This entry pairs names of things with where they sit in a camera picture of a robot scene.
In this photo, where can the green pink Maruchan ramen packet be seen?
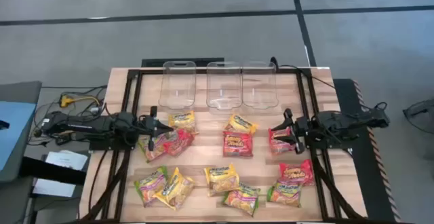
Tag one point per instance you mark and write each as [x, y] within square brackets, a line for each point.
[149, 186]
[241, 200]
[159, 151]
[285, 193]

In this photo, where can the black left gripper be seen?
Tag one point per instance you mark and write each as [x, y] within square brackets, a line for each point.
[152, 127]

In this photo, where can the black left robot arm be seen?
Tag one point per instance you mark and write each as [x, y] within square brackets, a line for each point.
[88, 125]

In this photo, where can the yellow Maruchan ramen packet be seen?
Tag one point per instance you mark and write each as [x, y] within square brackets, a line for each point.
[183, 120]
[176, 190]
[220, 178]
[240, 124]

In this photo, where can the blue desk mat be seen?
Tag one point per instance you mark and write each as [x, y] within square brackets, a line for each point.
[17, 132]

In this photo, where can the grey desk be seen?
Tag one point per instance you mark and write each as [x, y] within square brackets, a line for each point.
[20, 91]

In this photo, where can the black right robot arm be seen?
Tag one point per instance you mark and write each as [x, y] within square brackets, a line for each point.
[339, 124]

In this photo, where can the white paper sheet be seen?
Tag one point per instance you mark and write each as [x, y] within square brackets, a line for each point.
[54, 187]
[68, 161]

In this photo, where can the black striped-edge floor mat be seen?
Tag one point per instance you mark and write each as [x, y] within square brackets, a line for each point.
[369, 183]

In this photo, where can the small black device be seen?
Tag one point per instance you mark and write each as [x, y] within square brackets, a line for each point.
[4, 125]

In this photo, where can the black aluminium table frame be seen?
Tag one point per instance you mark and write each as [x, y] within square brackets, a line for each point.
[288, 71]

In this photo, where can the clear plastic bin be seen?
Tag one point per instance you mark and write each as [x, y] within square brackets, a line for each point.
[223, 91]
[260, 91]
[178, 91]

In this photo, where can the red Saucy Noods packet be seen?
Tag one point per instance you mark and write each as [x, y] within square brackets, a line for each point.
[298, 171]
[279, 146]
[237, 145]
[179, 142]

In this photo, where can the black floor beam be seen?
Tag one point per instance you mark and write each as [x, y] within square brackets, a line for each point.
[51, 173]

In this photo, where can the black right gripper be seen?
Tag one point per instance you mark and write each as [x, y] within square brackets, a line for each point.
[300, 127]

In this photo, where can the yellow power splitter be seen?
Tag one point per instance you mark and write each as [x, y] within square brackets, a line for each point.
[66, 100]

